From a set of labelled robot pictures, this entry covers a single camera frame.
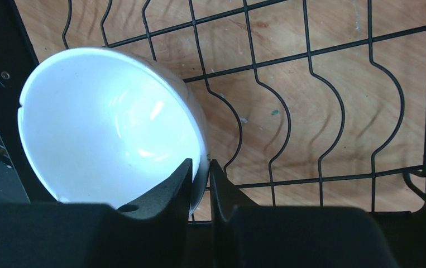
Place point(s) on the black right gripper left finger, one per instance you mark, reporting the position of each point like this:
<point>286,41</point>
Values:
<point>149,231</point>

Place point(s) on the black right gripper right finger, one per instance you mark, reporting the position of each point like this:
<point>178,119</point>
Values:
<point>246,234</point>

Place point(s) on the cream leaf bowl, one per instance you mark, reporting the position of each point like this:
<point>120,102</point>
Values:
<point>99,125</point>

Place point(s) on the black wire dish rack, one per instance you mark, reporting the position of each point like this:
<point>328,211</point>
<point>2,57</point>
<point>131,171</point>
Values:
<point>308,103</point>

